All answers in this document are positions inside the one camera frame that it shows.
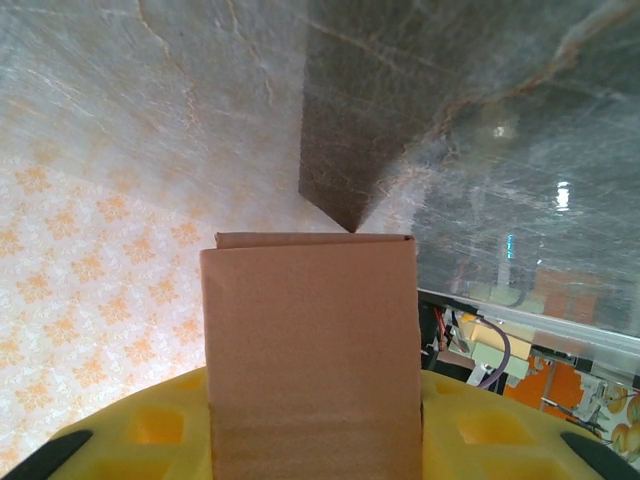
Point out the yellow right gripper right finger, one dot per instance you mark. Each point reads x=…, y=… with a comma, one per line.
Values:
x=500, y=450

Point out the controller board with yellow connector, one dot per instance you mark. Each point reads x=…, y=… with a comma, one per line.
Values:
x=475, y=327

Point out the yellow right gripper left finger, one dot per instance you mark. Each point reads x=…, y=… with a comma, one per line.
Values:
x=125, y=440

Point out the aluminium mounting rail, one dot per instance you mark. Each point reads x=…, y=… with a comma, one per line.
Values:
x=550, y=327

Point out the salmon pink paper box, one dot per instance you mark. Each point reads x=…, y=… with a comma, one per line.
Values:
x=310, y=350

